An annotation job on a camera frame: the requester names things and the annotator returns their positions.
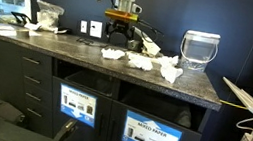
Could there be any blue sign with down arrow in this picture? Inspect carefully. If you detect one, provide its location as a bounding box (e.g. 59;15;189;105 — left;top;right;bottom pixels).
54;82;101;129

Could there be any white cable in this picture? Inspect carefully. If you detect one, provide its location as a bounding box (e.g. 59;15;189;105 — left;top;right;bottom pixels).
234;113;253;133

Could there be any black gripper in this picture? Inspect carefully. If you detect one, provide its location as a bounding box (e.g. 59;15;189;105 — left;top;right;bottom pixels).
103;18;136;47

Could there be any white and black stapler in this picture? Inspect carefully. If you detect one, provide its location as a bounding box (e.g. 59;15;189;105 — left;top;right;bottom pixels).
54;26;73;37

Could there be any beige paper scrap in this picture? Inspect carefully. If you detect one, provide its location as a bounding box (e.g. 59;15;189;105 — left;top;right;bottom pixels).
139;45;164;59

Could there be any dark counter cabinet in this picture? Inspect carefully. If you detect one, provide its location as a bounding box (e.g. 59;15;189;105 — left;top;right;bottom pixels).
0;32;217;141

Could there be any beige masking tape roll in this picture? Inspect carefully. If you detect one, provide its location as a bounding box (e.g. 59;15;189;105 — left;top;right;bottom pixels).
14;28;31;40

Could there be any large white outlet plate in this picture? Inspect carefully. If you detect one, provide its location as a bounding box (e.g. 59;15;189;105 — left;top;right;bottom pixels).
88;20;104;39

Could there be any dark drawer with silver handle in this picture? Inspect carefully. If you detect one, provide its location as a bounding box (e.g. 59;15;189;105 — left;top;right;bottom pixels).
19;102;56;138
19;84;54;109
18;48;57;76
20;68;55;93

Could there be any clear plastic bucket with lid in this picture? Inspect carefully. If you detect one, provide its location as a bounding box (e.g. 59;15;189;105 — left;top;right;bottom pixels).
176;28;222;76

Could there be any large white paper sheet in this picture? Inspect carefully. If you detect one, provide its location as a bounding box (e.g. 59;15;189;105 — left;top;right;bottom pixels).
0;24;43;42

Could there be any gold flange adapter ring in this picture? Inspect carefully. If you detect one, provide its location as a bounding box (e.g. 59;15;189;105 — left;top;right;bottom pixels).
103;7;140;25

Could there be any thin black loose cable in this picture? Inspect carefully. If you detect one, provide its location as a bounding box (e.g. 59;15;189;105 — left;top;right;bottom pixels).
75;36;110;49

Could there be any small white wall plate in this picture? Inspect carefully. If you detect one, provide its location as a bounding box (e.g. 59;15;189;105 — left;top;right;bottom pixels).
79;19;89;34

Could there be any black bin with liner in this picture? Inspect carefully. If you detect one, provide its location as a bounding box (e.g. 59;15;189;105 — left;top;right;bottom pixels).
117;83;198;130
62;68;122;98

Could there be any white booklet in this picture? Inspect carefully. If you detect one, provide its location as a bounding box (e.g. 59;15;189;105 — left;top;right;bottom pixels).
24;21;43;33

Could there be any yellow cable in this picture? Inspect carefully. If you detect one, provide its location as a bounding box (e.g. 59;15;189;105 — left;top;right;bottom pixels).
196;96;251;141

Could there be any black chair with armrests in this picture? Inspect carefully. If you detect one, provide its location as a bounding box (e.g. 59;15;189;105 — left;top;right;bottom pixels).
0;93;82;141

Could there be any blue sign with up arrow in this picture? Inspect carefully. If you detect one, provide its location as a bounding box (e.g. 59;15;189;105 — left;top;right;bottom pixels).
121;109;185;141

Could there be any clear plastic bag with contents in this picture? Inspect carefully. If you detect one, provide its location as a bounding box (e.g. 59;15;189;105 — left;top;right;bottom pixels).
32;0;67;35

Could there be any black desk stand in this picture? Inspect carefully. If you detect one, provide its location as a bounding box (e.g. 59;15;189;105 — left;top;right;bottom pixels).
9;11;34;29

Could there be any small black desk device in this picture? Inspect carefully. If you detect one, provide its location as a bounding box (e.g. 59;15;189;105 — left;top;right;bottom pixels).
125;38;144;54

